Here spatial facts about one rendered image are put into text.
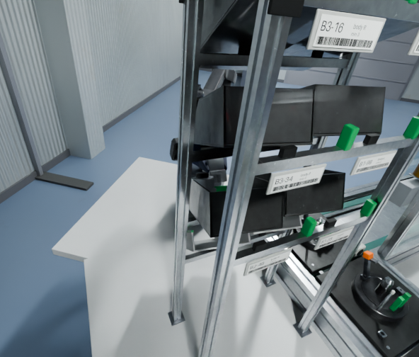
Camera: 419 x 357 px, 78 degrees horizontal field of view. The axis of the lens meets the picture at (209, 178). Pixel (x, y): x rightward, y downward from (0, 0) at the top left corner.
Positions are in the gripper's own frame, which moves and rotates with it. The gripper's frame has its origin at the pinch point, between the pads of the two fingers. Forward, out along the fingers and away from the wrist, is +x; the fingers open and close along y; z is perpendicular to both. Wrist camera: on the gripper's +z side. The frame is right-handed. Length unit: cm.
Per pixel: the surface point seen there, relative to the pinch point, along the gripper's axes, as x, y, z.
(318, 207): 23.3, 10.6, 10.0
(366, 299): 39, 36, -18
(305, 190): 20.6, 7.8, 12.4
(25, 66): -213, -75, -95
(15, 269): -55, -87, -153
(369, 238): 22, 68, -31
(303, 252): 20.9, 32.0, -26.1
